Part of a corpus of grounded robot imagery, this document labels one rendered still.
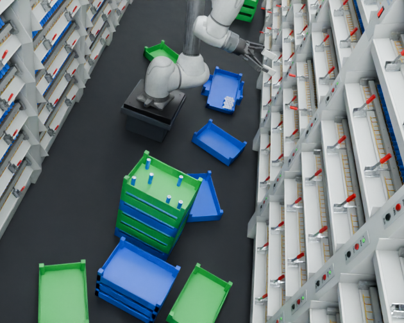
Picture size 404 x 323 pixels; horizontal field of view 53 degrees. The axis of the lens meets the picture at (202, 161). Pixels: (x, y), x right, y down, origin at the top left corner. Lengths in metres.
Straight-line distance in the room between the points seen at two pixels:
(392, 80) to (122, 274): 1.32
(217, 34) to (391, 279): 1.24
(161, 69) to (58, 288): 1.26
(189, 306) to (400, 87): 1.35
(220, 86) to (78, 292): 1.76
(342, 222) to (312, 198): 0.30
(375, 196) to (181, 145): 1.64
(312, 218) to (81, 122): 1.63
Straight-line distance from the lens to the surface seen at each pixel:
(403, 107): 1.24
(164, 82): 2.42
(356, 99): 1.54
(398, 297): 1.07
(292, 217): 1.80
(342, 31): 1.92
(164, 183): 1.90
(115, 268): 1.92
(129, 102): 2.50
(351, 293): 1.25
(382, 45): 1.49
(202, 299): 2.10
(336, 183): 1.47
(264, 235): 2.17
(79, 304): 2.02
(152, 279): 1.91
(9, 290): 2.07
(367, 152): 1.34
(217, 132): 2.79
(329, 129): 1.66
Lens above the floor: 1.88
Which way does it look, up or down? 47 degrees down
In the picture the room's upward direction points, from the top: 21 degrees clockwise
